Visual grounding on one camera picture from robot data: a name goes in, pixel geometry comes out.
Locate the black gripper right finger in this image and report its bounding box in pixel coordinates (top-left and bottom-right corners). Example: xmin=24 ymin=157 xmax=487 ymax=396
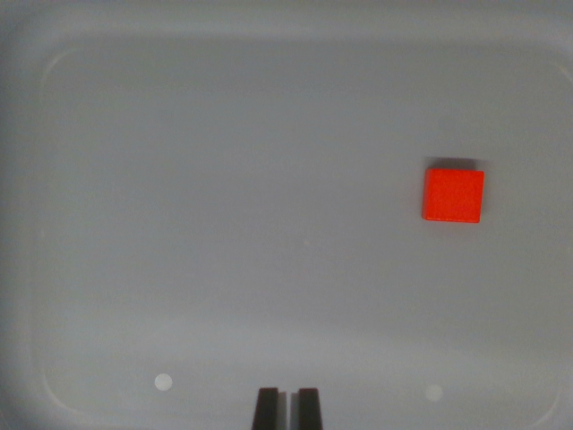
xmin=289 ymin=387 xmax=325 ymax=430

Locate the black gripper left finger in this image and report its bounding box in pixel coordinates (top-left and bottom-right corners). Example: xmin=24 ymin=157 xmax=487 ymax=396
xmin=252 ymin=387 xmax=288 ymax=430

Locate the red block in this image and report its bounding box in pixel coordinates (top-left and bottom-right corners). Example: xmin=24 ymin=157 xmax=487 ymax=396
xmin=421 ymin=168 xmax=486 ymax=224

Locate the white plastic tray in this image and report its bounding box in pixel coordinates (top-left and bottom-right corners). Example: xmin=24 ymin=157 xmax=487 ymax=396
xmin=0 ymin=0 xmax=573 ymax=430

